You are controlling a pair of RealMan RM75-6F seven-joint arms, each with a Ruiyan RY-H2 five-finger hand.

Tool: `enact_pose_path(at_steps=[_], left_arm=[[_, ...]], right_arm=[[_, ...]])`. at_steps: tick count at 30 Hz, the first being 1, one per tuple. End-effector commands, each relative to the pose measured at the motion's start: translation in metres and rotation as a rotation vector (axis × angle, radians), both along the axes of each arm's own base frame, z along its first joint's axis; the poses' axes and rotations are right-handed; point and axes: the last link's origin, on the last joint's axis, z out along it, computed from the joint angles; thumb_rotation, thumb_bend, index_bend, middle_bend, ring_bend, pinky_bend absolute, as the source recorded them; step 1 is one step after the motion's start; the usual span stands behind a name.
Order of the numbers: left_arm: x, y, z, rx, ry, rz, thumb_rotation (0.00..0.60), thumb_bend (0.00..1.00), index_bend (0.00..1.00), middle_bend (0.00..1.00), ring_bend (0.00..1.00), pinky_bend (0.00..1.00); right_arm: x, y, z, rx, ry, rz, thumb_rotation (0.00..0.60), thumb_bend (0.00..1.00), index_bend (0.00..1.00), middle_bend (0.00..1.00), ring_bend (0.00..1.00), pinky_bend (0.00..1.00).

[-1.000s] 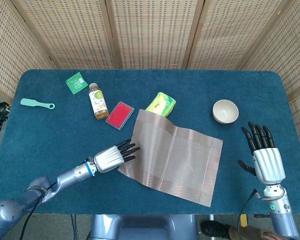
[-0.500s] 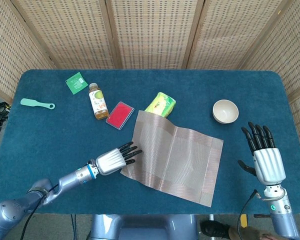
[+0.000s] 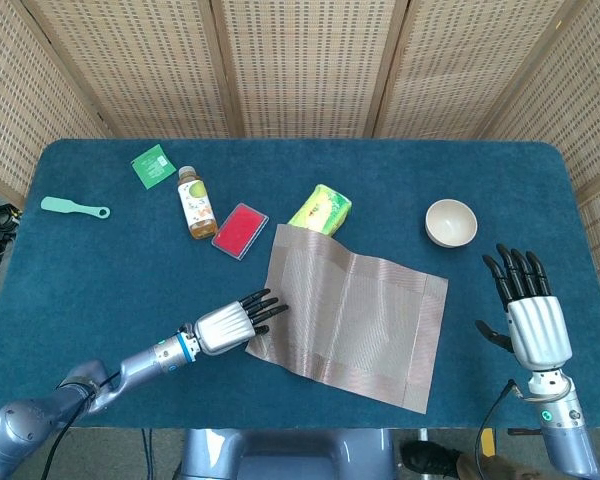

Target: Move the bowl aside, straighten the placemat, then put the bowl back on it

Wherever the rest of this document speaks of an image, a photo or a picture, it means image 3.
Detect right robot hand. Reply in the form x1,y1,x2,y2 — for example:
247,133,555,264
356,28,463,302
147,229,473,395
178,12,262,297
474,243,575,372

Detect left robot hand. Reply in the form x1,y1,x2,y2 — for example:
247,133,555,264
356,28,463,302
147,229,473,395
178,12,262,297
193,288,290,357

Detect beige woven placemat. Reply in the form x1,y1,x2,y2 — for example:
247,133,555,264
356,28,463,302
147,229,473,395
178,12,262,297
244,223,450,415

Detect small white bowl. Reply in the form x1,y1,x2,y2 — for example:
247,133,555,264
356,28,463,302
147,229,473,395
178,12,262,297
424,198,479,249

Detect dark blue tablecloth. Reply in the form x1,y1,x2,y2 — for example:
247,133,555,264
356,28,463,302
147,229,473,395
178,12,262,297
0,138,600,430

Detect red pad in clear case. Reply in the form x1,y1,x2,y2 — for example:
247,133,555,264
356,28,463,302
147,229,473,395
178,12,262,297
211,201,270,262

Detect yellow floor strip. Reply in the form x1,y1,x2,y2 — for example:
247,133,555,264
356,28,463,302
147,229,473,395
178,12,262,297
481,428,496,469

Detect juice bottle with white label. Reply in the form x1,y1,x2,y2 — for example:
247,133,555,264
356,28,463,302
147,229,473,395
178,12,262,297
177,166,219,239

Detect blue grey robot torso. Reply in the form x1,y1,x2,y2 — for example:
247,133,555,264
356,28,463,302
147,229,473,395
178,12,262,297
172,428,399,480

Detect yellow green tissue pack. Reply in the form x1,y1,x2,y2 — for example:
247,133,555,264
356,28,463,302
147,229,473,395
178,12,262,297
287,184,354,238

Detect black shoe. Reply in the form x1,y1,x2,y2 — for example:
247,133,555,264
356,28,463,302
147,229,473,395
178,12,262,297
399,439,464,480

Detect green paper packet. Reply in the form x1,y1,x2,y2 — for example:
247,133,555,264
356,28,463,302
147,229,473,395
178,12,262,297
130,143,178,191

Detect mint green plastic spatula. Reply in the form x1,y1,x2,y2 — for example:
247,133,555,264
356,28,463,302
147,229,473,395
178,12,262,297
40,196,112,220

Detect woven bamboo folding screen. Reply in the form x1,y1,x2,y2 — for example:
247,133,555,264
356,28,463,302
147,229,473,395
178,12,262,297
0,0,600,331

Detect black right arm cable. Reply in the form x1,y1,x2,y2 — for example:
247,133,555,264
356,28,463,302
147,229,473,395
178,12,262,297
474,378,526,480

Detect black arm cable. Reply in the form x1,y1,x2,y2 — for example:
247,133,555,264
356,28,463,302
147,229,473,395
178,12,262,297
474,378,526,480
44,367,126,480

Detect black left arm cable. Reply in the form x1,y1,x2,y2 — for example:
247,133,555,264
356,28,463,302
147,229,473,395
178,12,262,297
44,367,126,480

